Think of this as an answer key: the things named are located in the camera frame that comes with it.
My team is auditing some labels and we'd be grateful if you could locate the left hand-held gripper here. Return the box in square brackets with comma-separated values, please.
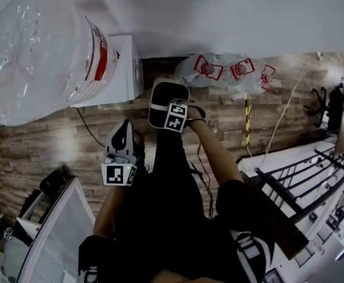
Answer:
[101, 119, 140, 187]

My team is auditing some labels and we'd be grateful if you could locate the person's left forearm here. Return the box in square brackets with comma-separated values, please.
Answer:
[92, 184, 125, 238]

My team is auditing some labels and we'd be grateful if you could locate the black power cable with plug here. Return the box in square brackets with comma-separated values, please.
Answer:
[76, 107, 107, 147]

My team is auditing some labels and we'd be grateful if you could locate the person's black shoe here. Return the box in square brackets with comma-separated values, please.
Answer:
[147, 81, 190, 129]

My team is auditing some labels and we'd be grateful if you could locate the white extension cable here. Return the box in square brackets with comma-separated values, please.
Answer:
[247, 53, 323, 159]

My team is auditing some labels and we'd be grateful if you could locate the yellow black striped floor strip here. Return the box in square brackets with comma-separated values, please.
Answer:
[244, 94, 253, 147]

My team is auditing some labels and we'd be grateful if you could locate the white desk with dark frame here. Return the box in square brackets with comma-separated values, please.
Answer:
[237, 140, 344, 262]

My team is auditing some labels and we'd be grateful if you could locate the thin black cable with clip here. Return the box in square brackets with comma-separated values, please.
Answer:
[191, 143, 217, 219]

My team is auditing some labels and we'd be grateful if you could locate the empty clear water jug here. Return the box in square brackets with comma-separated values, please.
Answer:
[239, 64, 277, 96]
[217, 53, 256, 93]
[174, 54, 224, 88]

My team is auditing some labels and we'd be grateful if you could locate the white water dispenser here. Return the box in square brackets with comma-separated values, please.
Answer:
[70, 33, 145, 108]

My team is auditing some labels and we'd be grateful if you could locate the person's right forearm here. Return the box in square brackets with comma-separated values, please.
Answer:
[188, 119, 243, 185]

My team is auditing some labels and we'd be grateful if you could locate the black office chair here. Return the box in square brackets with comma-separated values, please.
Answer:
[304, 85, 344, 135]

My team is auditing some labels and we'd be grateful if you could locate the white framed panel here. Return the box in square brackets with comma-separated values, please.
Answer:
[17, 175, 96, 283]

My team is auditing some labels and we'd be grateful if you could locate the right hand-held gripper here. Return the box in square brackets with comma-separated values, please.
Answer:
[163, 98, 207, 133]

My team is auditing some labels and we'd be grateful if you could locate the person's black clothing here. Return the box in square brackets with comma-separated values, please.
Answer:
[77, 127, 276, 283]

